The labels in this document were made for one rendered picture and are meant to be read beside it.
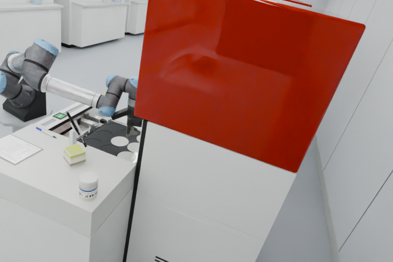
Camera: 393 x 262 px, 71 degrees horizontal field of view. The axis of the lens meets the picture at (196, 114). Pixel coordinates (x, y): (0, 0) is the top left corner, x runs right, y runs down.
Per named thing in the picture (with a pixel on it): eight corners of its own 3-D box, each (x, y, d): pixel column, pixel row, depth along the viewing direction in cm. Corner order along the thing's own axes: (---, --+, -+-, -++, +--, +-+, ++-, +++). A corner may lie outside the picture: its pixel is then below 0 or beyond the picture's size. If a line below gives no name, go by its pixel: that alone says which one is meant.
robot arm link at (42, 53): (-6, 71, 163) (27, 59, 128) (7, 50, 168) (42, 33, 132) (15, 82, 172) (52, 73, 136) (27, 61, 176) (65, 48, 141)
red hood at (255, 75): (293, 105, 184) (332, 12, 158) (296, 175, 112) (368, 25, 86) (189, 72, 198) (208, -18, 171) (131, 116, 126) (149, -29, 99)
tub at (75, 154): (86, 162, 130) (86, 151, 127) (69, 168, 124) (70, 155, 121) (78, 154, 134) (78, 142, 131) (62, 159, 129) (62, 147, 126)
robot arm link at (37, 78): (7, 78, 126) (111, 114, 132) (19, 58, 129) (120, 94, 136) (16, 87, 137) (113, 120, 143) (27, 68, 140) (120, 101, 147)
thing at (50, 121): (106, 114, 201) (107, 96, 195) (47, 151, 153) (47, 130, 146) (95, 110, 203) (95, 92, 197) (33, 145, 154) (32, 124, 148)
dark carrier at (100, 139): (158, 138, 174) (158, 137, 174) (131, 168, 144) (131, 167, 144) (110, 120, 180) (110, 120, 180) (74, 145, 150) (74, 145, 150)
